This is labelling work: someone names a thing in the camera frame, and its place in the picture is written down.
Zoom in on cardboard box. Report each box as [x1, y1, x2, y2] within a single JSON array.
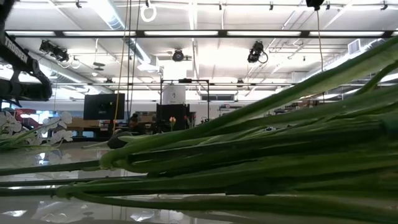
[[67, 117, 100, 128]]

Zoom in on black distant rig frame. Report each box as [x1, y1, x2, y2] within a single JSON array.
[[160, 78, 210, 131]]

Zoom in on black table frame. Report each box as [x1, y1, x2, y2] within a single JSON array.
[[70, 136, 109, 144]]

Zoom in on yellow hanging cable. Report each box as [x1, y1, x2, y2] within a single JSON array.
[[113, 0, 130, 133]]

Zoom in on small white flower spray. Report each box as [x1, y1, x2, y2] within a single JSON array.
[[0, 111, 74, 149]]

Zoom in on distant red flowers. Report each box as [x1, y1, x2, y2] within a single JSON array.
[[184, 114, 197, 129]]

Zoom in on black overhead frame beam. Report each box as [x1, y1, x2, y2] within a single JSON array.
[[4, 29, 398, 39]]

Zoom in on person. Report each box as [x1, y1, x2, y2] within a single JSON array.
[[128, 113, 146, 135]]

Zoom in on large red flower bunch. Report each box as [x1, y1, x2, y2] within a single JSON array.
[[0, 36, 398, 224]]

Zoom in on black monitor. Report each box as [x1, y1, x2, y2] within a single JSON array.
[[83, 93, 126, 121]]

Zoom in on silver ceiling duct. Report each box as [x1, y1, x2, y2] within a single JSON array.
[[88, 0, 162, 72]]

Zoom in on white cable ring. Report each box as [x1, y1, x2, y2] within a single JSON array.
[[140, 2, 157, 23]]

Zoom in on black hanging cable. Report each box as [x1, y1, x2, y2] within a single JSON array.
[[315, 9, 326, 103]]

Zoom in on white ceiling vent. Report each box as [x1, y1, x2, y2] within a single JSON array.
[[347, 39, 362, 56]]

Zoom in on red cart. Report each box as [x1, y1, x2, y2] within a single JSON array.
[[14, 108, 37, 128]]

